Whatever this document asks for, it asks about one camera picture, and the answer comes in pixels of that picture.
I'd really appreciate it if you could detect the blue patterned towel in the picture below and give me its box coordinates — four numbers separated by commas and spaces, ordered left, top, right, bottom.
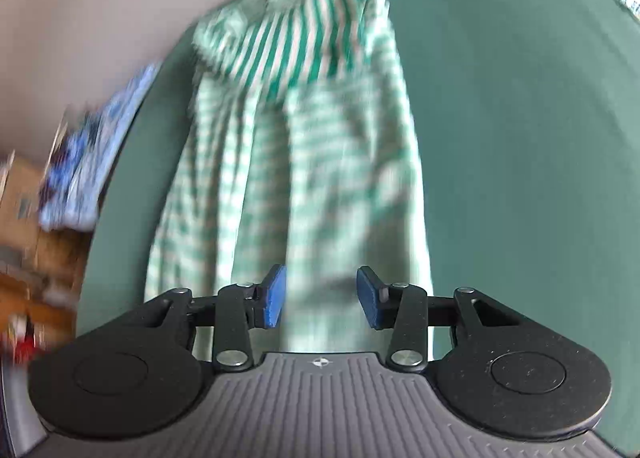
37, 62, 161, 231

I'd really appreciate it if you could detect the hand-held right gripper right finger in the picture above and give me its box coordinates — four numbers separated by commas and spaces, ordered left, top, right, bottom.
356, 265, 526, 373

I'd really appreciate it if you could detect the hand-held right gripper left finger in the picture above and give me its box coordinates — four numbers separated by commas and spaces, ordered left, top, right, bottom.
127, 264, 288, 371

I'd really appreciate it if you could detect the green tablecloth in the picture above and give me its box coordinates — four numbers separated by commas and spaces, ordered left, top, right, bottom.
75, 0, 640, 456

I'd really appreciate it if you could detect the cardboard box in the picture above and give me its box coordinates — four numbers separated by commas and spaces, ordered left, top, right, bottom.
0, 150, 91, 354

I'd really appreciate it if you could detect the green striped shirt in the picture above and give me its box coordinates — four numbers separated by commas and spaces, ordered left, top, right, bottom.
144, 0, 433, 354

